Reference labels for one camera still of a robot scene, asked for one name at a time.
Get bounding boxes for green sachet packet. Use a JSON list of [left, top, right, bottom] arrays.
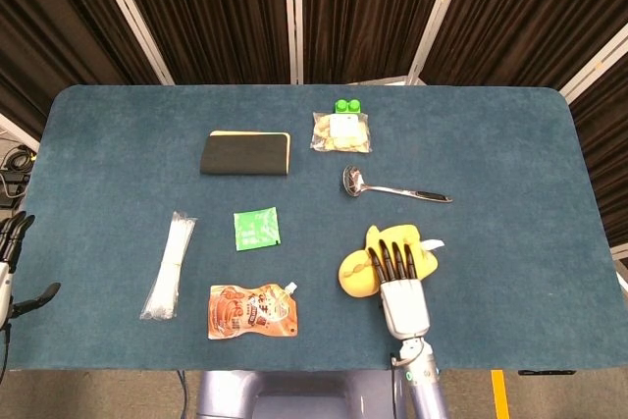
[[233, 206, 283, 252]]

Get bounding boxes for steel ladle black handle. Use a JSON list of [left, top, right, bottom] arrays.
[[341, 165, 454, 204]]

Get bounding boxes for blue table cloth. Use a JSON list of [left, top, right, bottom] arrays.
[[4, 83, 624, 372]]

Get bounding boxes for yellow plush duck toy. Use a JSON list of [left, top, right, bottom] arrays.
[[339, 224, 446, 298]]

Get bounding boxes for black folding screen panels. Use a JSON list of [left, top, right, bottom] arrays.
[[0, 0, 628, 246]]

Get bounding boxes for clear bag of snacks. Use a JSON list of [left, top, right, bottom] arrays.
[[309, 112, 372, 154]]

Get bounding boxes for yellow floor tape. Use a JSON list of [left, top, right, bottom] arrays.
[[491, 369, 510, 419]]

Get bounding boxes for white cable ties bundle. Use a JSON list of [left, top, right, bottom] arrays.
[[139, 210, 197, 321]]

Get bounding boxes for blue cable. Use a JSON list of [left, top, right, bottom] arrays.
[[177, 370, 191, 419]]

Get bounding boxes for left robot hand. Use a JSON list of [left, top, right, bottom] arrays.
[[0, 211, 62, 318]]

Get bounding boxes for black notebook tan edge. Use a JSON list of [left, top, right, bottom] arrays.
[[199, 130, 291, 178]]

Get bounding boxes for orange spouted drink pouch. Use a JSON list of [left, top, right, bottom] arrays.
[[207, 281, 300, 340]]

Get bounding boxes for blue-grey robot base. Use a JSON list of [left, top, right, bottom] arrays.
[[195, 369, 409, 419]]

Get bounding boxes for black cables and equipment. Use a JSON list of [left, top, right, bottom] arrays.
[[0, 141, 36, 209]]

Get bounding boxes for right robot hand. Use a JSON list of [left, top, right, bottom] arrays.
[[366, 238, 432, 340]]

